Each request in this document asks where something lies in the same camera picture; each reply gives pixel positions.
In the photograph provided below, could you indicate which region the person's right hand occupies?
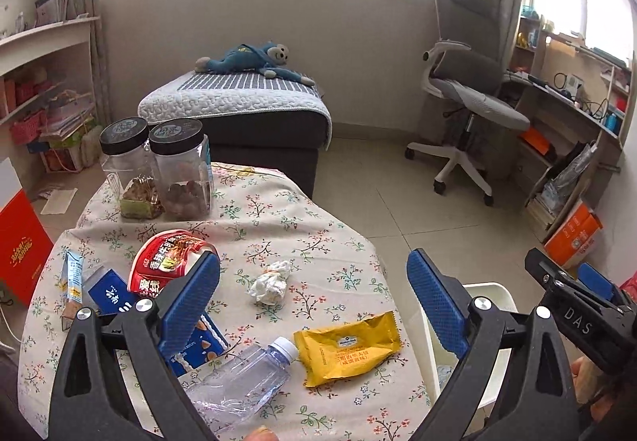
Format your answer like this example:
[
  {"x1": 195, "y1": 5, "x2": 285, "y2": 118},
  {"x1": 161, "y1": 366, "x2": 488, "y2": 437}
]
[{"x1": 571, "y1": 355, "x2": 604, "y2": 405}]

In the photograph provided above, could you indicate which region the wooden desk with shelves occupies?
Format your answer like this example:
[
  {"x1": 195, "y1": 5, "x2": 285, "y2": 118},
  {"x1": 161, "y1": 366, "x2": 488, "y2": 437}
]
[{"x1": 510, "y1": 5, "x2": 633, "y2": 243}]

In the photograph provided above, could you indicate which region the small blue carton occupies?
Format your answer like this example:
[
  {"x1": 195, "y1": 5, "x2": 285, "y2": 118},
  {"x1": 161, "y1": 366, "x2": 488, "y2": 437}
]
[{"x1": 82, "y1": 267, "x2": 140, "y2": 317}]

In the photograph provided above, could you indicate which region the red gift box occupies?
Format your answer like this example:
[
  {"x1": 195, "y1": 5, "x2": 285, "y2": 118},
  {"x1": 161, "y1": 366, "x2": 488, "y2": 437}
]
[{"x1": 0, "y1": 189, "x2": 55, "y2": 307}]

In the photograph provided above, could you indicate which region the red instant noodle cup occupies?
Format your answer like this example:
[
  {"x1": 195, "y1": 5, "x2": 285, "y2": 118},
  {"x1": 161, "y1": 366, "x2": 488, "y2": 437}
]
[{"x1": 128, "y1": 230, "x2": 220, "y2": 307}]

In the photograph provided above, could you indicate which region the white bookshelf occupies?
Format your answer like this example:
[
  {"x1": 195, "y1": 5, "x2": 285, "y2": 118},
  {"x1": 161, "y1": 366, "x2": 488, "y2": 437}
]
[{"x1": 0, "y1": 0, "x2": 103, "y2": 173}]

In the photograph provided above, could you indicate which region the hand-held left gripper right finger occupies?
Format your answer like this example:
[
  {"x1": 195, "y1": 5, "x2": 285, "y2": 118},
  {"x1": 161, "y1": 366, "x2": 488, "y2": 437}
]
[{"x1": 405, "y1": 249, "x2": 590, "y2": 441}]

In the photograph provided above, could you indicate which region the white tissue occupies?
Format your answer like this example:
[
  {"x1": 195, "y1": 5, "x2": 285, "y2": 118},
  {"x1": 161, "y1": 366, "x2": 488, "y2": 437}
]
[{"x1": 249, "y1": 260, "x2": 294, "y2": 306}]

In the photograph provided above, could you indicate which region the floral tablecloth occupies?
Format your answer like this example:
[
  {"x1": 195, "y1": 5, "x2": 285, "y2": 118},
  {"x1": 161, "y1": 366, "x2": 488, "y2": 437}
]
[{"x1": 17, "y1": 162, "x2": 434, "y2": 441}]

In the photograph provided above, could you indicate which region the clear jar with nuts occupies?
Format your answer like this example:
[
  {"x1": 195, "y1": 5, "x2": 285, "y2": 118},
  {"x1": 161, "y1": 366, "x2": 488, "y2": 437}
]
[{"x1": 100, "y1": 117, "x2": 162, "y2": 220}]

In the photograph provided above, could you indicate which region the yellow snack packet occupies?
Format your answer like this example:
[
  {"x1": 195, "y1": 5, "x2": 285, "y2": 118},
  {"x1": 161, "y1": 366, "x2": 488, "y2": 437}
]
[{"x1": 293, "y1": 310, "x2": 403, "y2": 388}]

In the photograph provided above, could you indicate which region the light blue snack packet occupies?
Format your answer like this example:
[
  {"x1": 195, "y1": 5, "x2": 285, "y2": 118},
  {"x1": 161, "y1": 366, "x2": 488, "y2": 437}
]
[{"x1": 61, "y1": 250, "x2": 85, "y2": 322}]

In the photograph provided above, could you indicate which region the white trash bin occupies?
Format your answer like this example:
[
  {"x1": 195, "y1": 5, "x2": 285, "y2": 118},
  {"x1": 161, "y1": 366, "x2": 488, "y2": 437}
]
[{"x1": 420, "y1": 282, "x2": 518, "y2": 407}]

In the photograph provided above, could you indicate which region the silver plastic bag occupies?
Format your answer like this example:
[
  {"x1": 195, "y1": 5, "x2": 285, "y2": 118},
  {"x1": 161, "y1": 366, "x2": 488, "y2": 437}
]
[{"x1": 542, "y1": 141, "x2": 595, "y2": 208}]

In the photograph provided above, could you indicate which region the orange box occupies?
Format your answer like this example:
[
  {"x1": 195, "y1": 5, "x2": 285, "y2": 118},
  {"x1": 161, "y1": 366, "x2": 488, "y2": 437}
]
[{"x1": 520, "y1": 128, "x2": 555, "y2": 158}]

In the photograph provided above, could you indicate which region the dark grey sofa bed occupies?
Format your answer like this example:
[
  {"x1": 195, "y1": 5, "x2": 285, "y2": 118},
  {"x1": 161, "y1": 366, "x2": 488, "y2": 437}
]
[{"x1": 201, "y1": 115, "x2": 329, "y2": 198}]

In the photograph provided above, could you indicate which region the clear plastic bottle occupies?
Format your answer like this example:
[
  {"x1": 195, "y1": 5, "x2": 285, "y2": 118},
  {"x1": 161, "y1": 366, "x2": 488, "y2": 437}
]
[{"x1": 186, "y1": 336, "x2": 300, "y2": 422}]

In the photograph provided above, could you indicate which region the blue monkey plush toy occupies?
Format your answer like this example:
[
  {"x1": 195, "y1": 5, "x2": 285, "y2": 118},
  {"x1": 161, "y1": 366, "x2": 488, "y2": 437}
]
[{"x1": 194, "y1": 41, "x2": 317, "y2": 87}]

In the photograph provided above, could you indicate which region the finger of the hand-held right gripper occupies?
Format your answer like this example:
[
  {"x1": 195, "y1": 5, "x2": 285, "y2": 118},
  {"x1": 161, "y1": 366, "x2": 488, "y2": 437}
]
[
  {"x1": 577, "y1": 263, "x2": 628, "y2": 307},
  {"x1": 524, "y1": 248, "x2": 578, "y2": 295}
]

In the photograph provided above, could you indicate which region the grey office chair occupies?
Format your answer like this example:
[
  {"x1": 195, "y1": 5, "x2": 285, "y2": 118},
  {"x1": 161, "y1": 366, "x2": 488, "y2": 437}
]
[{"x1": 404, "y1": 0, "x2": 531, "y2": 207}]

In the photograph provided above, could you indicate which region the clear jar with dark fruits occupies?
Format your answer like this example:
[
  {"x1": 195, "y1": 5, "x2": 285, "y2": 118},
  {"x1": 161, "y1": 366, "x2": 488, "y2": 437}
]
[{"x1": 148, "y1": 118, "x2": 215, "y2": 221}]

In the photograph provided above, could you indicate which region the white paper sheet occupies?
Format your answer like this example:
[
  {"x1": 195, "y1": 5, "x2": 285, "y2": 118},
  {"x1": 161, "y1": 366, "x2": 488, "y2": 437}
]
[{"x1": 40, "y1": 187, "x2": 79, "y2": 215}]

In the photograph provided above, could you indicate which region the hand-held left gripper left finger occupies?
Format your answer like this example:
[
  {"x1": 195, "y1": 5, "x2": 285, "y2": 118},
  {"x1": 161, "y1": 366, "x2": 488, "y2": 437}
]
[{"x1": 48, "y1": 252, "x2": 222, "y2": 441}]

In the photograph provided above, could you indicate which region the orange paper bag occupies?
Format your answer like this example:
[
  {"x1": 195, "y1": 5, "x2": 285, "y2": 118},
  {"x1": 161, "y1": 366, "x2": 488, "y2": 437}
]
[{"x1": 543, "y1": 202, "x2": 604, "y2": 270}]

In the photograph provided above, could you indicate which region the blue biscuit box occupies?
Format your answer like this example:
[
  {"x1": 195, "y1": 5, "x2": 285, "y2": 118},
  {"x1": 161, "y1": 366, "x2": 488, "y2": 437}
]
[{"x1": 164, "y1": 312, "x2": 230, "y2": 377}]

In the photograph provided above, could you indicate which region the grey quilted bed cover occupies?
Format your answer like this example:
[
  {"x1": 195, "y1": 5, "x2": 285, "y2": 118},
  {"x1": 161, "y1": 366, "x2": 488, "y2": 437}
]
[{"x1": 138, "y1": 69, "x2": 333, "y2": 148}]

